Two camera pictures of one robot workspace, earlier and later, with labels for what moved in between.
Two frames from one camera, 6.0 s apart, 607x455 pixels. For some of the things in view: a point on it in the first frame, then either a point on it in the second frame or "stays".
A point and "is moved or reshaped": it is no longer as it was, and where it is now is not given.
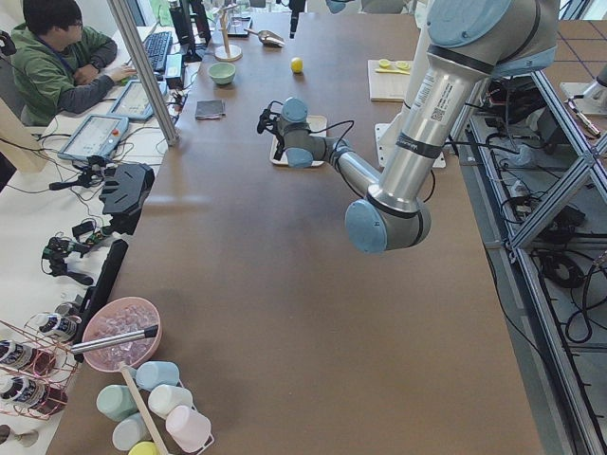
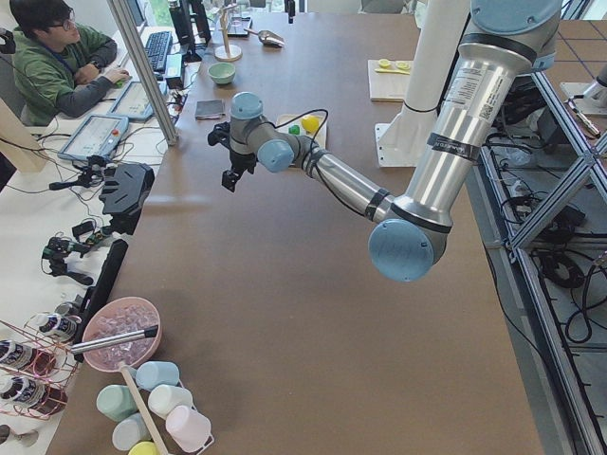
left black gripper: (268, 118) -> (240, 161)
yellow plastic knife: (391, 71) stays
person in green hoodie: (60, 64) stays
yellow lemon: (297, 64) is moved or reshaped
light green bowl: (222, 72) stays
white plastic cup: (163, 398) stays
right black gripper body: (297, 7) -> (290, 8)
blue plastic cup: (151, 374) stays
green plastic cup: (116, 402) stays
